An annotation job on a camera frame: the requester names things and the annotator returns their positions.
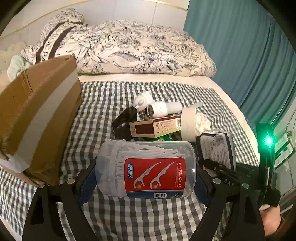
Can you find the light green towel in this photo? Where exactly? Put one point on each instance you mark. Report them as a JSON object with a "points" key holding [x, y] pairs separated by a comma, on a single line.
{"points": [[18, 65]]}

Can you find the brown medicine box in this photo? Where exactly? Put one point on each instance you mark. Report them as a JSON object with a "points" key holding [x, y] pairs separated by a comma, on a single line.
{"points": [[156, 127]]}

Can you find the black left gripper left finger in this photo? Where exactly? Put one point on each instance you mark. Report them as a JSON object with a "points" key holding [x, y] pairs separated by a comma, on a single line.
{"points": [[43, 221]]}

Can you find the checkered gingham bed cloth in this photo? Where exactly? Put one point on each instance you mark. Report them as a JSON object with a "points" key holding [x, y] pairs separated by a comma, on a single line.
{"points": [[105, 114]]}

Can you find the white tape roll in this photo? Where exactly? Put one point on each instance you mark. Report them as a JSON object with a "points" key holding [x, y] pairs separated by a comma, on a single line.
{"points": [[188, 124]]}

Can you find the silver foil pouch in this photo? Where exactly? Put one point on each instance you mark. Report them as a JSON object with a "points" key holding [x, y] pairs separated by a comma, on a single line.
{"points": [[218, 146]]}

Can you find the teal curtain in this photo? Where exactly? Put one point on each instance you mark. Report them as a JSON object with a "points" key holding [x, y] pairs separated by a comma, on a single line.
{"points": [[255, 62]]}

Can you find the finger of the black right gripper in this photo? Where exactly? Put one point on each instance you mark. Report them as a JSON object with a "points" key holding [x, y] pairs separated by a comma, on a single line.
{"points": [[217, 170]]}

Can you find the brown cardboard box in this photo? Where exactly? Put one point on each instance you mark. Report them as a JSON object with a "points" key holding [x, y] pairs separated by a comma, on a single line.
{"points": [[37, 112]]}

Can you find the white lint remover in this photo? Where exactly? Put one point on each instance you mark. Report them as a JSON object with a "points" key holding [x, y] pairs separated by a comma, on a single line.
{"points": [[161, 109]]}

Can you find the clear floss pick jar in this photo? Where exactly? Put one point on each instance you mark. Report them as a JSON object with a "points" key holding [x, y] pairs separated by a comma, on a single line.
{"points": [[148, 170]]}

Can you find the crumpled white tissue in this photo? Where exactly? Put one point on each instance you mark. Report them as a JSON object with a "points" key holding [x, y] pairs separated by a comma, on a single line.
{"points": [[202, 123]]}

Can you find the right hand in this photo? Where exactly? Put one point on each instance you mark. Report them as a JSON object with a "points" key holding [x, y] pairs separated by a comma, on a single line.
{"points": [[271, 219]]}

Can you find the white plush toy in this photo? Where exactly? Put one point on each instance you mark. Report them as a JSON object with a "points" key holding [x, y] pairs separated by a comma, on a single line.
{"points": [[142, 101]]}

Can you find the floral patterned duvet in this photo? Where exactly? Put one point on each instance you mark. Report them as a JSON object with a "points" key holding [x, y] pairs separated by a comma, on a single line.
{"points": [[120, 46]]}

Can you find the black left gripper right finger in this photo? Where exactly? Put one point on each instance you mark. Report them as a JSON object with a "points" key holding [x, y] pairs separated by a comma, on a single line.
{"points": [[244, 221]]}

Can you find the white plastic tube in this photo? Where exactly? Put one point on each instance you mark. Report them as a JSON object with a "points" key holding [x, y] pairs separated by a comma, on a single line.
{"points": [[196, 105]]}

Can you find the green packet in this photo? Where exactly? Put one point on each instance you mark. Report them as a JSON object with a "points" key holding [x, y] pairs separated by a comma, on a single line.
{"points": [[170, 138]]}

